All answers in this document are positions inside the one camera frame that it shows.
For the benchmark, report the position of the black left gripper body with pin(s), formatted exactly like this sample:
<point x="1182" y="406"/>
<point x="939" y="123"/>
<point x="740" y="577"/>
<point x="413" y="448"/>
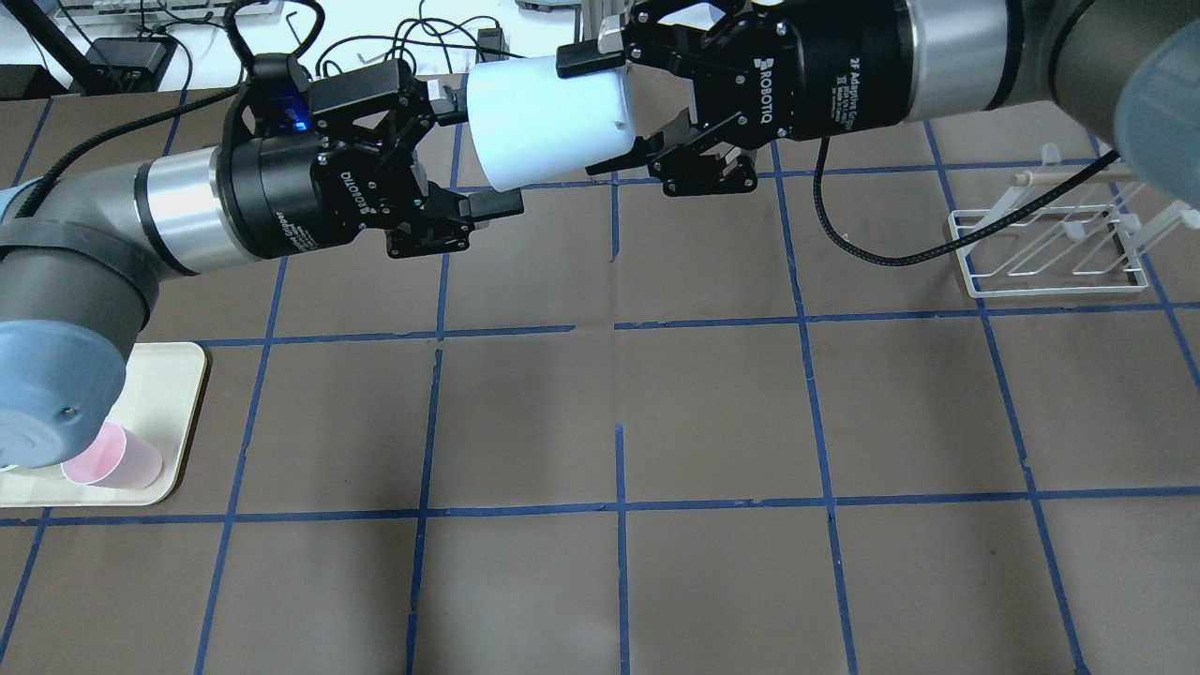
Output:
<point x="281" y="199"/>

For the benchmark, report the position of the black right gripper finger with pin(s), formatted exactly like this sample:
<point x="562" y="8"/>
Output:
<point x="646" y="154"/>
<point x="585" y="57"/>

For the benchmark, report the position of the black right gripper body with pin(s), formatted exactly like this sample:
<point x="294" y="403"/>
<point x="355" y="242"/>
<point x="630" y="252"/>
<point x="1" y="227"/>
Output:
<point x="839" y="70"/>

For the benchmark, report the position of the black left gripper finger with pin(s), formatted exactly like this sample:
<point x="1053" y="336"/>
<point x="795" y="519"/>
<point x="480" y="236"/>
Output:
<point x="489" y="204"/>
<point x="448" y="103"/>

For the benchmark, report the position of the light blue ikea cup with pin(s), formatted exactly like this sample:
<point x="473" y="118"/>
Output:
<point x="529" y="125"/>

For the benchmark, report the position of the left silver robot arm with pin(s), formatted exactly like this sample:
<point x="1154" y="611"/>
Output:
<point x="83" y="260"/>

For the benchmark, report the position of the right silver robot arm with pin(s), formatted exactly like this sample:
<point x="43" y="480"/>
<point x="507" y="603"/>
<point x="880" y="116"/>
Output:
<point x="1125" y="70"/>

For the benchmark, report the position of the pink ikea cup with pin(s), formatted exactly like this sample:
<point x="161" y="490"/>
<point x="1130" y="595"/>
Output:
<point x="117" y="458"/>

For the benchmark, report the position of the black power adapter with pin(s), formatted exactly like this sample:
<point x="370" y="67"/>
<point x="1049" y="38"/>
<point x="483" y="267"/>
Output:
<point x="131" y="64"/>

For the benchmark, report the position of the cream plastic tray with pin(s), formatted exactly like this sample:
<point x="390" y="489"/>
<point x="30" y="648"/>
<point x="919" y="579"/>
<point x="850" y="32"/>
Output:
<point x="163" y="392"/>

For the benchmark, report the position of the white wire cup rack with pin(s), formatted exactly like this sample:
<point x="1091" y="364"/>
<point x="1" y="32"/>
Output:
<point x="1085" y="242"/>

